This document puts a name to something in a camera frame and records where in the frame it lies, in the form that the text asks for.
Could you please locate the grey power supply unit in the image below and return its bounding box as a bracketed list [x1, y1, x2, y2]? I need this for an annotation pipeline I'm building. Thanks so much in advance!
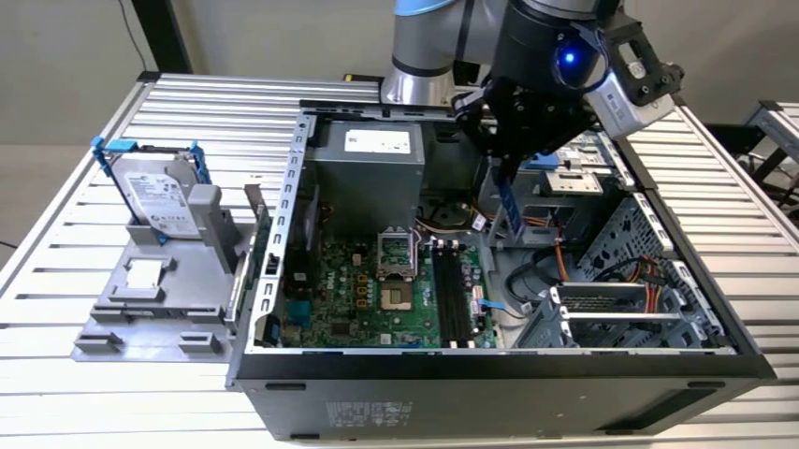
[307, 120, 427, 235]

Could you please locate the black PC case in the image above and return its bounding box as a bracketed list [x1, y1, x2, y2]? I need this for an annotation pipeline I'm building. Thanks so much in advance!
[224, 97, 779, 443]

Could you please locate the hard disk in blue carrier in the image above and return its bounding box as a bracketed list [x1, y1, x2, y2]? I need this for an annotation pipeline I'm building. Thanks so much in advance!
[89, 137, 211, 247]

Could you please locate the coloured power wire bundle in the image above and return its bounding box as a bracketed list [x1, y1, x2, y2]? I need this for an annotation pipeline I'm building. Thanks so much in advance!
[635, 255, 683, 324]

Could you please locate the metal socket cover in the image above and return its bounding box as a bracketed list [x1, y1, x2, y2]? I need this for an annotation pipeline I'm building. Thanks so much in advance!
[377, 228, 419, 278]

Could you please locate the black coiled wire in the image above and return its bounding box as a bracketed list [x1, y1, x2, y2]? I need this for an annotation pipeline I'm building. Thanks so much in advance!
[504, 259, 560, 312]

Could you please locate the power supply wire bundle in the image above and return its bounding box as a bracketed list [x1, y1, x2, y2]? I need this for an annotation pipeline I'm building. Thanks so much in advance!
[415, 196, 495, 238]

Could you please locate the orange data wire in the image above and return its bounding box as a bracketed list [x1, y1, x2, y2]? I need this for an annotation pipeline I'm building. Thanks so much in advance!
[554, 224, 571, 284]

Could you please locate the black RAM slot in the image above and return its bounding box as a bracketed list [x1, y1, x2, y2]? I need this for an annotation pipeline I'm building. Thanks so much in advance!
[440, 240, 459, 348]
[447, 240, 467, 348]
[435, 240, 453, 348]

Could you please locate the metal drive cage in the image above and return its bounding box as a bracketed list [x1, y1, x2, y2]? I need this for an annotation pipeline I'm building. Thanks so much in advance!
[483, 125, 628, 247]

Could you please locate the grey parts rack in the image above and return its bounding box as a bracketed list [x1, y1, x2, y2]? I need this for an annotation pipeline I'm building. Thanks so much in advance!
[71, 185, 261, 366]

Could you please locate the round case speaker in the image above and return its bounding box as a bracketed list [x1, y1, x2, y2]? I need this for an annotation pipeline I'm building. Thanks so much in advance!
[429, 200, 471, 226]

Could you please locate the CPU socket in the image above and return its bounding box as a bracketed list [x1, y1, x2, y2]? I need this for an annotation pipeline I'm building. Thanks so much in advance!
[380, 279, 419, 315]

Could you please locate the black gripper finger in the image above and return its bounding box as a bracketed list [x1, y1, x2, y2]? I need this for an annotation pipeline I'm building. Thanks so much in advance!
[505, 110, 599, 182]
[452, 91, 508, 183]

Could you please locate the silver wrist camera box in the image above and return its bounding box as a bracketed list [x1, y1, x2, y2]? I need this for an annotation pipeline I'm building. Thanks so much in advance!
[583, 77, 676, 140]

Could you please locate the metal disk bay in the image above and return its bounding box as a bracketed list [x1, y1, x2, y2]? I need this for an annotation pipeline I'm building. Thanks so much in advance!
[516, 280, 711, 350]

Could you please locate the black frame post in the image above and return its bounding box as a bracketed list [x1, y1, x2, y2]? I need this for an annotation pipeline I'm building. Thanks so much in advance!
[127, 0, 195, 76]

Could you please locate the blue-grey heat sink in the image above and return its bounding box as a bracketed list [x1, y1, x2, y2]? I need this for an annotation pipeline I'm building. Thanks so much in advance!
[285, 301, 315, 327]

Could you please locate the green motherboard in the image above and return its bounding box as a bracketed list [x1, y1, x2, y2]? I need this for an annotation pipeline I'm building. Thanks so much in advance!
[277, 236, 501, 350]

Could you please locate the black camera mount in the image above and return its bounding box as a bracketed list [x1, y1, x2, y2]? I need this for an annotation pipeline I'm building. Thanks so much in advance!
[598, 13, 687, 107]

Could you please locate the RAM stick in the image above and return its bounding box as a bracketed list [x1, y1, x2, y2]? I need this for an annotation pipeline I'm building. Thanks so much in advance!
[92, 306, 221, 319]
[495, 156, 527, 240]

